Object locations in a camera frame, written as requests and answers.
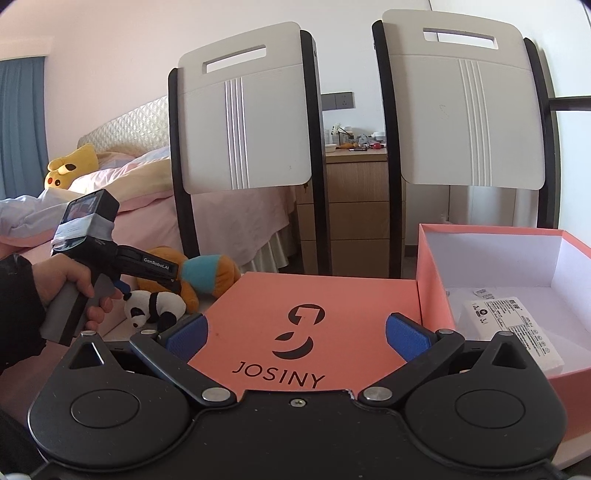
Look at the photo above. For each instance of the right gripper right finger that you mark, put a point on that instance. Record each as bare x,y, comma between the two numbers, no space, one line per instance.
427,356

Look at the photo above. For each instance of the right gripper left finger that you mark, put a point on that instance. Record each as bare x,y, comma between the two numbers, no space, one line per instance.
167,355

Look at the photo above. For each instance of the panda plush toy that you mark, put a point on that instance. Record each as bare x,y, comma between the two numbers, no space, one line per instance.
153,310

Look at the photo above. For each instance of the white packet with label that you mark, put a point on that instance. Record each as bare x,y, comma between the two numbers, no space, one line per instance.
482,319

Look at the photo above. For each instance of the brown bear plush toy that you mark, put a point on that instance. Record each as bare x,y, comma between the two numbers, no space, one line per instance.
210,275

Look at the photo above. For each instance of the pink shoe box lid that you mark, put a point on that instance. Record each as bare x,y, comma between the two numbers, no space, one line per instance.
282,332

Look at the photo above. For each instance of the black sleeve left forearm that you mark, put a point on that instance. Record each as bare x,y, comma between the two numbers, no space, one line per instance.
21,314

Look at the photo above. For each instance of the person's left hand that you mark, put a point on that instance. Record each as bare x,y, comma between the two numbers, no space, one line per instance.
52,274

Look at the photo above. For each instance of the pastel quilt on bed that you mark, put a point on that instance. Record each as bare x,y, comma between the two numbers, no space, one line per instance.
28,221

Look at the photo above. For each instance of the pink shoe box base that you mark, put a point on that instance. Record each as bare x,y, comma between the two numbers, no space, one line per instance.
532,282

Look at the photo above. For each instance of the yellow pikachu plush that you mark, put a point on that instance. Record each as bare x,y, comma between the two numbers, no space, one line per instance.
63,171

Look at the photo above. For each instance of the blue curtain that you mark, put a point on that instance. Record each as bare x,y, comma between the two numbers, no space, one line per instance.
24,155

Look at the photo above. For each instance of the beige quilted headboard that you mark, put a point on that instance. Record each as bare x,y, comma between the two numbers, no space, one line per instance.
136,132

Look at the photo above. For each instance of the pink bed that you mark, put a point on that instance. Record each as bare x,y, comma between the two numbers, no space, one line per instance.
252,227

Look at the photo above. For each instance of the wooden drawer cabinet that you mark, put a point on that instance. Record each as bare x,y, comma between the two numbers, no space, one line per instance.
366,230

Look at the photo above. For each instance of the left white black chair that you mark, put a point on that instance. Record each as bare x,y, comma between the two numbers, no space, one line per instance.
245,112

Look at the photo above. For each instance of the white black chair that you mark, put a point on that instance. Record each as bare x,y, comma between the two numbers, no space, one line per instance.
245,112
465,104

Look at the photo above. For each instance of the right white black chair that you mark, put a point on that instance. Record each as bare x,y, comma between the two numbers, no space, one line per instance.
465,104

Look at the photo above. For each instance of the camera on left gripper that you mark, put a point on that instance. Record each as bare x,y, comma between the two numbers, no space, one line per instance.
90,216

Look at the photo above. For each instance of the grey wall socket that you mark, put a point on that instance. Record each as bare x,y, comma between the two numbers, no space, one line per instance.
338,101

